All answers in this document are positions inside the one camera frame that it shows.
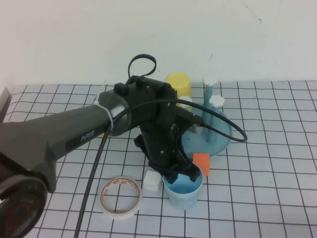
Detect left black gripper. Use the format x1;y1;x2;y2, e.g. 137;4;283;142
133;116;202;185

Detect light blue plastic cup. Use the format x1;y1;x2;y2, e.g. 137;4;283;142
162;163;204;211

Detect teal cup stand white caps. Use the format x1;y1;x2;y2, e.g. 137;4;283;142
177;78;234;157

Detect yellow plastic cup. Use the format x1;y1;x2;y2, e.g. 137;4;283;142
165;71;193;112

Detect orange foam block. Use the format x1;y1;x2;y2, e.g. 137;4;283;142
192;152;211;177

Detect white foam cube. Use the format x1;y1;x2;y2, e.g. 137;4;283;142
143;170;162;192

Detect white tape roll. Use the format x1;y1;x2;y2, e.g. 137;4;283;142
99;175;144;220

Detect grey checkered tablecloth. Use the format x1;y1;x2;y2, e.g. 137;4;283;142
0;80;317;238

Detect white zip tie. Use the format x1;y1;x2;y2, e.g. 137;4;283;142
93;95;116;131

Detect black camera cable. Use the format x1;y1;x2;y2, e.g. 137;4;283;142
73;99;249;238

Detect black looped wrist cable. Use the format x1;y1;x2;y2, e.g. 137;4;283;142
128;54;157;84

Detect grey table frame edge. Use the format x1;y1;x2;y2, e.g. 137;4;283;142
0;87;12;123

